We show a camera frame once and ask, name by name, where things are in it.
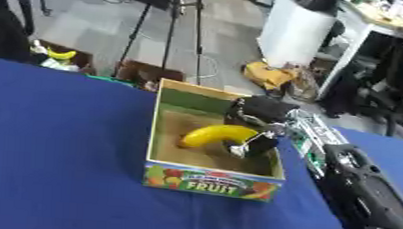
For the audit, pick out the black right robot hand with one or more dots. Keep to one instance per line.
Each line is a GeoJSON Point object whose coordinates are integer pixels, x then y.
{"type": "Point", "coordinates": [258, 110]}

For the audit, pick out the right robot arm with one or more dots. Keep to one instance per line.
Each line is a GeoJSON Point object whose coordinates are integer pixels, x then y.
{"type": "Point", "coordinates": [358, 183]}

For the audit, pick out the cardboard box with fruit print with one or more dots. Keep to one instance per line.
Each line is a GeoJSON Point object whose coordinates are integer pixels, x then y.
{"type": "Point", "coordinates": [208, 153]}

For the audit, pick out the brown cardboard box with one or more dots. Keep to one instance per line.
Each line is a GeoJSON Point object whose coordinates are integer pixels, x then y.
{"type": "Point", "coordinates": [149, 72]}

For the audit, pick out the cardboard box with toys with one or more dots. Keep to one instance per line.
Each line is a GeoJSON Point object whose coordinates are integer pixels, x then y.
{"type": "Point", "coordinates": [62, 58]}

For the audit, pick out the yellow bag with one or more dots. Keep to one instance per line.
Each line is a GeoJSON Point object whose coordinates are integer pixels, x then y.
{"type": "Point", "coordinates": [267, 75]}

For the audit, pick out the white cylindrical bin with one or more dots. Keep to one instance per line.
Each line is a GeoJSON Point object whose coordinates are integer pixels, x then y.
{"type": "Point", "coordinates": [296, 32]}

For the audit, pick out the black tripod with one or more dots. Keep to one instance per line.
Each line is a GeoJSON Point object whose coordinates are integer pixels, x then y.
{"type": "Point", "coordinates": [172, 28]}

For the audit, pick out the black office chair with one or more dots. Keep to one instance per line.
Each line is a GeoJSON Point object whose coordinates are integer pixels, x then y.
{"type": "Point", "coordinates": [388, 88]}

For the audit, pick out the white desk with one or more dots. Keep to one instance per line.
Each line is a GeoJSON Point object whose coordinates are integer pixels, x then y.
{"type": "Point", "coordinates": [370, 33]}

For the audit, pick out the small yellow toy banana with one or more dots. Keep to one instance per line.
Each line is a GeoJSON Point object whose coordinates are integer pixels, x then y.
{"type": "Point", "coordinates": [61, 55]}

